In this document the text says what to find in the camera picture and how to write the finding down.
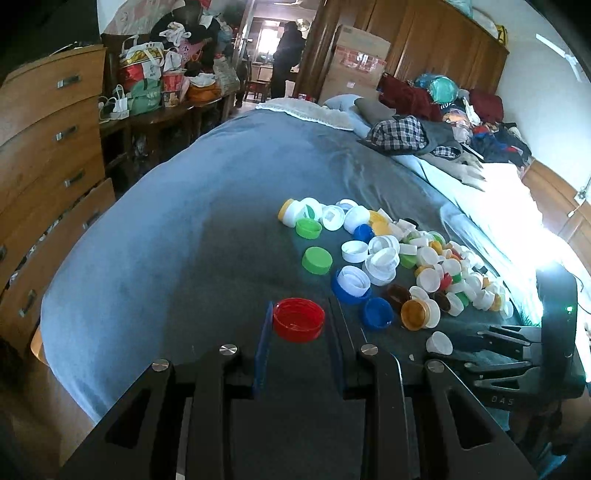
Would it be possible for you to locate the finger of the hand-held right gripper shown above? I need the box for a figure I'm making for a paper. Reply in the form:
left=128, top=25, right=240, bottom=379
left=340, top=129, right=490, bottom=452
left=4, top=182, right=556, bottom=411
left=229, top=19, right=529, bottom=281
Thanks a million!
left=475, top=324, right=542, bottom=348
left=462, top=361, right=536, bottom=391

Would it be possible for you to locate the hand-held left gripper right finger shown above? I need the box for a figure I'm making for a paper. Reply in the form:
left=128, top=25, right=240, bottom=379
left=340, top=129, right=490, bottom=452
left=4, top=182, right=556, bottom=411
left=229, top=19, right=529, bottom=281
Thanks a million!
left=327, top=296, right=539, bottom=480

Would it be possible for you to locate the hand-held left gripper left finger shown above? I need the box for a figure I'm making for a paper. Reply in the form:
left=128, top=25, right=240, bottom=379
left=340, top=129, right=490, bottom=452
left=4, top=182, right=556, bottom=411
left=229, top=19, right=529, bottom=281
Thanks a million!
left=58, top=301, right=274, bottom=480

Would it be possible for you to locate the red bottle cap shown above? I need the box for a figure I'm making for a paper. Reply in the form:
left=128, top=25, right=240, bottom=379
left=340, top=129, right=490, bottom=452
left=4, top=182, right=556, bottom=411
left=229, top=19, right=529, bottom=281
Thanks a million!
left=272, top=298, right=326, bottom=343

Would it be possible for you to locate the white bottle cap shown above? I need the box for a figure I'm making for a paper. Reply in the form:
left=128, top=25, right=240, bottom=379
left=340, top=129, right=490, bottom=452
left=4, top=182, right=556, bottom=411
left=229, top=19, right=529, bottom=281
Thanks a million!
left=426, top=331, right=454, bottom=356

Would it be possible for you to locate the pile of bottle caps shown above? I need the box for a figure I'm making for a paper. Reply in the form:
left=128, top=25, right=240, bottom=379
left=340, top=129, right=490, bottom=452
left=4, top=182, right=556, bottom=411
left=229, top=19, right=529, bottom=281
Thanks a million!
left=277, top=198, right=515, bottom=333

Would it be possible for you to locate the white bed sheet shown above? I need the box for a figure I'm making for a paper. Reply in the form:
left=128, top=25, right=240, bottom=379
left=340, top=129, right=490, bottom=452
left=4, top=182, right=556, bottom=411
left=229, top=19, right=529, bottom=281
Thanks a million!
left=392, top=152, right=578, bottom=324

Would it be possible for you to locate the wooden headboard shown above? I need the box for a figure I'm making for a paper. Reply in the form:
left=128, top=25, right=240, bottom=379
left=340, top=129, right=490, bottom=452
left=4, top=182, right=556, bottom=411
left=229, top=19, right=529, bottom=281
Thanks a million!
left=522, top=159, right=591, bottom=278

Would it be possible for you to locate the grey blue blanket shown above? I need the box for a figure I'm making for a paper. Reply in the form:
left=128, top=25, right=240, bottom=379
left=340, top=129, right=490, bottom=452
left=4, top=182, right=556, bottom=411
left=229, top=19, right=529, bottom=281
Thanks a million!
left=41, top=108, right=546, bottom=425

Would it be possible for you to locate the beige cloth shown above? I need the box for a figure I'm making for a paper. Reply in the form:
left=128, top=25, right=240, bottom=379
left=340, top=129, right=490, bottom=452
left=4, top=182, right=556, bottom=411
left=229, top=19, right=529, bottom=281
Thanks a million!
left=443, top=152, right=488, bottom=192

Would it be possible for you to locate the heap of colourful clothes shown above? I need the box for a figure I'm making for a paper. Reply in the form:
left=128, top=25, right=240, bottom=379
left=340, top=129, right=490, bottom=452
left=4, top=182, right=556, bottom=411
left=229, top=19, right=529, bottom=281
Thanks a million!
left=441, top=90, right=534, bottom=167

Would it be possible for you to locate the dark grey cloth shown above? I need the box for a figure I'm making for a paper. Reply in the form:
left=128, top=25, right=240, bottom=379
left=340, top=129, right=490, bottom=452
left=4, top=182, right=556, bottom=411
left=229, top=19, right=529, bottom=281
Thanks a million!
left=355, top=98, right=462, bottom=160

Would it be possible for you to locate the checkered cloth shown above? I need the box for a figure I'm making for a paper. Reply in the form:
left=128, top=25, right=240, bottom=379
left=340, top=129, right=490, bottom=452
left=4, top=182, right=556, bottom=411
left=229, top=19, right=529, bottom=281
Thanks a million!
left=367, top=115, right=428, bottom=153

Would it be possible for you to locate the white fleece throw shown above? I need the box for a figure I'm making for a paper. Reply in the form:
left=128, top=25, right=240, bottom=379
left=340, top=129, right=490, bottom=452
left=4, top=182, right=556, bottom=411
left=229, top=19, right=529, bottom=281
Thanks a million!
left=256, top=98, right=356, bottom=132

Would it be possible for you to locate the dark wooden side table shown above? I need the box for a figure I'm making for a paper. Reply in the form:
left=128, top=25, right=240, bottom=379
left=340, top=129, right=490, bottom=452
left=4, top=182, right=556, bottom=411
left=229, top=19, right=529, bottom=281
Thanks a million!
left=99, top=92, right=241, bottom=185

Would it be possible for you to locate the dark red cloth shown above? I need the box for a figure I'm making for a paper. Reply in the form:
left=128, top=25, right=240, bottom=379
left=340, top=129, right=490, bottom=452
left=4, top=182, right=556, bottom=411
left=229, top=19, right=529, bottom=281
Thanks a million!
left=379, top=74, right=444, bottom=121

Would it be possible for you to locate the teal bag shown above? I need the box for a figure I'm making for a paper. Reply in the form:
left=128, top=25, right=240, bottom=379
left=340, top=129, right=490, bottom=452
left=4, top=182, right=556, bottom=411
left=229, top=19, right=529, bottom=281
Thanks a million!
left=414, top=74, right=459, bottom=104

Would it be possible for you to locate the orange bag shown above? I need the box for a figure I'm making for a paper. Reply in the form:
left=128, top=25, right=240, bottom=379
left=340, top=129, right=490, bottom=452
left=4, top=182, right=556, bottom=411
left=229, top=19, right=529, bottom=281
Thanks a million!
left=187, top=80, right=222, bottom=104

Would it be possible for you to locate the wooden chair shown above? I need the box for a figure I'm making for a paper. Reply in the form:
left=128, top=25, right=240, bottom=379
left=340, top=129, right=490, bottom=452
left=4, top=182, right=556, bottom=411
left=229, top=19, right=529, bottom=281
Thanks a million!
left=244, top=60, right=271, bottom=102

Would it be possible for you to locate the green shopping bag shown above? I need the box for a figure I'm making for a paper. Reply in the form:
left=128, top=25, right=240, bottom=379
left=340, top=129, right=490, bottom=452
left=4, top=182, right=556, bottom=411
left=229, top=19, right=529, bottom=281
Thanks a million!
left=127, top=78, right=163, bottom=116

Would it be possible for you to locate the red printed cardboard box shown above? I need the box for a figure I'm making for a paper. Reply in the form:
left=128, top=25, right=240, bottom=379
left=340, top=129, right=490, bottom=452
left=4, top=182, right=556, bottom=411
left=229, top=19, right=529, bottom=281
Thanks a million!
left=320, top=45, right=387, bottom=104

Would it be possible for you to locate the wooden dresser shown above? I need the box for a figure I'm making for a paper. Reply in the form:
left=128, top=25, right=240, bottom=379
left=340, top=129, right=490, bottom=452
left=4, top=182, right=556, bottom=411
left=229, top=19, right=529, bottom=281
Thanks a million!
left=0, top=44, right=116, bottom=356

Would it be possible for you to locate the wooden wardrobe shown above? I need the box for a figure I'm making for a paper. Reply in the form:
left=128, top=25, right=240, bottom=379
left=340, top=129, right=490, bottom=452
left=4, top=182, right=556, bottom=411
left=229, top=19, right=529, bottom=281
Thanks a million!
left=295, top=0, right=509, bottom=100

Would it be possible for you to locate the plain brown cardboard box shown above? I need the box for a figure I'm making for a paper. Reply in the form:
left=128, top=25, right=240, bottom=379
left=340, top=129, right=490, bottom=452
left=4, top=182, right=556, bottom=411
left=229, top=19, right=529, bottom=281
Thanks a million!
left=333, top=24, right=392, bottom=61

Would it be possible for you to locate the red white shopping bag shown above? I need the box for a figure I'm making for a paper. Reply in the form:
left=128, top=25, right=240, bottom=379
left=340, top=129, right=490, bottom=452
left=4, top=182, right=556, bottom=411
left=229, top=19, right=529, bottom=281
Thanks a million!
left=119, top=41, right=166, bottom=86

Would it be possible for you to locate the heap of dark clothes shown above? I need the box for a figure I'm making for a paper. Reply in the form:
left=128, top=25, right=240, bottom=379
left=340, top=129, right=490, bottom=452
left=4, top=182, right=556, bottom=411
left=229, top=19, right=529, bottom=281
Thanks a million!
left=150, top=0, right=241, bottom=70

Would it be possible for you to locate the pale pink round panel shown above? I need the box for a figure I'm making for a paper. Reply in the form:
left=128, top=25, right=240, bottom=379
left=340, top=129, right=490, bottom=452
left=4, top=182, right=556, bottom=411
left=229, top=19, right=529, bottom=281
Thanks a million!
left=102, top=0, right=185, bottom=38

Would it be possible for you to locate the black television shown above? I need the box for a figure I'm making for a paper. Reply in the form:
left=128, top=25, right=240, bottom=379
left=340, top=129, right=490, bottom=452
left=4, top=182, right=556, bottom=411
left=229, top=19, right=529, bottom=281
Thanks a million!
left=0, top=0, right=101, bottom=86

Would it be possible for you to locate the white wall tube light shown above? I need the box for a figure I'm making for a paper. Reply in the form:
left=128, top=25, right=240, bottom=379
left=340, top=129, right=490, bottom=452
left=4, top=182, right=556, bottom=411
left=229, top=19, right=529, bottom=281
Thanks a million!
left=536, top=32, right=585, bottom=84

